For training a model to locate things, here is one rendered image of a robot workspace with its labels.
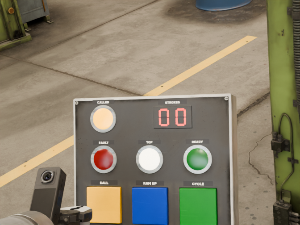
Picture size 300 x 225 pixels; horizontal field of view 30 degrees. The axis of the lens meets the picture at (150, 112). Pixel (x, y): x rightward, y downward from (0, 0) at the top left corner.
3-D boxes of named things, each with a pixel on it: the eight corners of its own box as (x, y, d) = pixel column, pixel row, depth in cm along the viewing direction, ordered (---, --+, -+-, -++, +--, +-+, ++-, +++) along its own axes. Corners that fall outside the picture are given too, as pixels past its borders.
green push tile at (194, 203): (216, 226, 110) (216, 188, 110) (179, 225, 112) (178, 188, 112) (218, 225, 112) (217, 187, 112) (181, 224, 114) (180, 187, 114)
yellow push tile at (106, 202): (120, 224, 116) (119, 187, 116) (86, 222, 117) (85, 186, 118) (123, 222, 117) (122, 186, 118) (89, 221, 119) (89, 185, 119)
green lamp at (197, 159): (204, 175, 110) (201, 156, 109) (185, 169, 113) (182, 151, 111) (212, 167, 113) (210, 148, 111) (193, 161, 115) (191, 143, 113)
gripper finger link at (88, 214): (75, 217, 103) (55, 225, 95) (75, 208, 103) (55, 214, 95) (99, 218, 102) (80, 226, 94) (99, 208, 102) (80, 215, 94)
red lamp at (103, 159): (108, 174, 116) (104, 156, 114) (92, 168, 119) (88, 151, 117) (118, 166, 118) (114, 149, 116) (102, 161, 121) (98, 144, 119)
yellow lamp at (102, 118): (108, 133, 116) (104, 114, 114) (92, 128, 119) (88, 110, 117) (118, 126, 118) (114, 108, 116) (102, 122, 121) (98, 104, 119)
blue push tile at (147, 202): (167, 225, 113) (167, 188, 113) (131, 223, 114) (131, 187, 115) (169, 223, 114) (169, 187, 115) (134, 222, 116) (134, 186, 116)
